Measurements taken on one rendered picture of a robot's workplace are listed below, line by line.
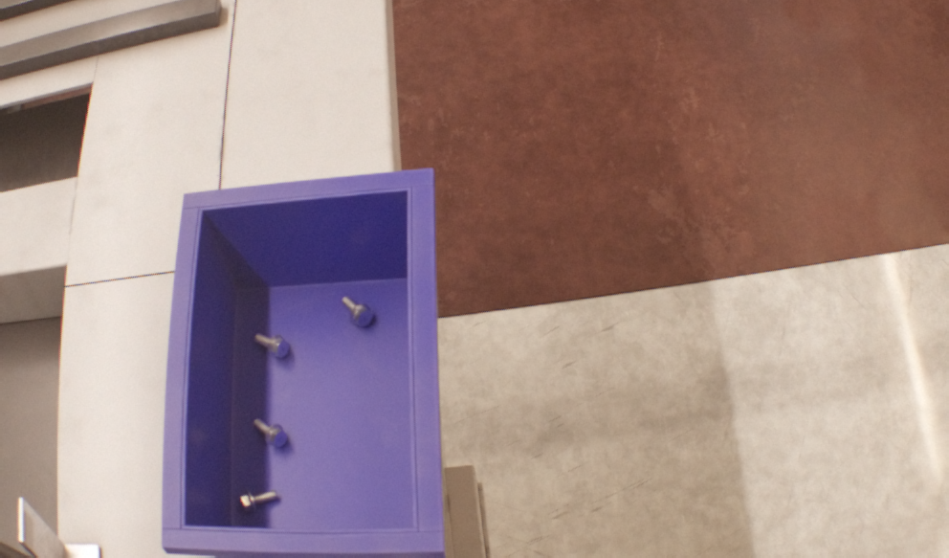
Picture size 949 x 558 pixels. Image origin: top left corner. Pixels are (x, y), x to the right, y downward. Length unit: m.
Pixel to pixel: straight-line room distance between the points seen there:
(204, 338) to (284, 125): 0.21
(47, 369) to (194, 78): 0.25
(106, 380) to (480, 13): 1.42
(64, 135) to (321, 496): 0.45
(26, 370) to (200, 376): 0.24
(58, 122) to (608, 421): 0.91
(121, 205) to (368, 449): 0.27
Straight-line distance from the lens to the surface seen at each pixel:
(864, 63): 2.13
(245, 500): 0.75
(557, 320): 1.78
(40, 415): 0.92
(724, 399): 1.73
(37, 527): 0.74
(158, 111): 0.95
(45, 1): 1.10
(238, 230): 0.79
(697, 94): 2.02
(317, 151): 0.89
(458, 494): 1.20
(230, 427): 0.78
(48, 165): 1.06
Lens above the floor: 1.51
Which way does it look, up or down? 55 degrees down
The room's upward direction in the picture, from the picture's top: 7 degrees counter-clockwise
